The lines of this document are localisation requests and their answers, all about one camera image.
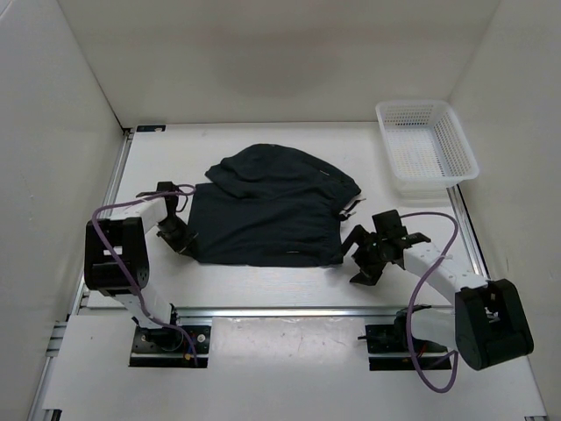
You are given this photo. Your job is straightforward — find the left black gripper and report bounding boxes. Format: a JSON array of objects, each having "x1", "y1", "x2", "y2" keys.
[{"x1": 156, "y1": 217, "x2": 197, "y2": 257}]

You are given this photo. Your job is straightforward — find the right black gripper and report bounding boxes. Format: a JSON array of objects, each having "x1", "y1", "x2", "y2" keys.
[{"x1": 330, "y1": 224, "x2": 388, "y2": 286}]

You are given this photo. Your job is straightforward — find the dark navy shorts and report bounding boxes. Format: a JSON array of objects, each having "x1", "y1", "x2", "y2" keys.
[{"x1": 188, "y1": 144, "x2": 361, "y2": 268}]

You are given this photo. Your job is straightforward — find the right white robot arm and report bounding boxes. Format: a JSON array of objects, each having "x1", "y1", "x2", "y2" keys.
[{"x1": 342, "y1": 225, "x2": 534, "y2": 371}]

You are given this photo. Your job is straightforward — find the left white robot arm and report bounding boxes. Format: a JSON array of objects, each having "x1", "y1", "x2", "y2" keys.
[{"x1": 84, "y1": 182, "x2": 198, "y2": 351}]

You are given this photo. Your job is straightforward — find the small blue label sticker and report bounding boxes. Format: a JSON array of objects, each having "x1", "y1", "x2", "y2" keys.
[{"x1": 136, "y1": 125, "x2": 167, "y2": 132}]

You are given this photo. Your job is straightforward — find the white plastic perforated basket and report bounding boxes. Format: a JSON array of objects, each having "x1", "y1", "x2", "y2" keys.
[{"x1": 375, "y1": 100, "x2": 479, "y2": 199}]

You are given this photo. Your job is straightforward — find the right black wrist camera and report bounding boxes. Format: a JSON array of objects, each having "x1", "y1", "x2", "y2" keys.
[{"x1": 372, "y1": 210, "x2": 408, "y2": 239}]

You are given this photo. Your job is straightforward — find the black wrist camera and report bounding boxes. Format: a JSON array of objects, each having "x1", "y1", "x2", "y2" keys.
[
  {"x1": 156, "y1": 182, "x2": 178, "y2": 194},
  {"x1": 372, "y1": 210, "x2": 408, "y2": 239}
]

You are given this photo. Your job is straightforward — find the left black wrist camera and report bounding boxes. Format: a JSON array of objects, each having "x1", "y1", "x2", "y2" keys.
[{"x1": 156, "y1": 182, "x2": 178, "y2": 194}]

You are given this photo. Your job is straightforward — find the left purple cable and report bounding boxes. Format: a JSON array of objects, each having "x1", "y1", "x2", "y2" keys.
[{"x1": 91, "y1": 182, "x2": 199, "y2": 368}]

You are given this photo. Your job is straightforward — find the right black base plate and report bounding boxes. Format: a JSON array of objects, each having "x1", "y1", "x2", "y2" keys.
[{"x1": 359, "y1": 325, "x2": 451, "y2": 372}]

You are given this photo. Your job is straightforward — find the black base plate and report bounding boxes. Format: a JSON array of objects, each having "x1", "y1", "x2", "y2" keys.
[
  {"x1": 129, "y1": 324, "x2": 211, "y2": 369},
  {"x1": 359, "y1": 325, "x2": 451, "y2": 372}
]

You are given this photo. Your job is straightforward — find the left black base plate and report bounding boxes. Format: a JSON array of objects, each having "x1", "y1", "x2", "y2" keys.
[{"x1": 129, "y1": 324, "x2": 211, "y2": 369}]

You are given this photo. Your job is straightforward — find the aluminium frame rail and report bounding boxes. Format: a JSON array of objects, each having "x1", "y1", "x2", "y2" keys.
[{"x1": 25, "y1": 125, "x2": 137, "y2": 421}]

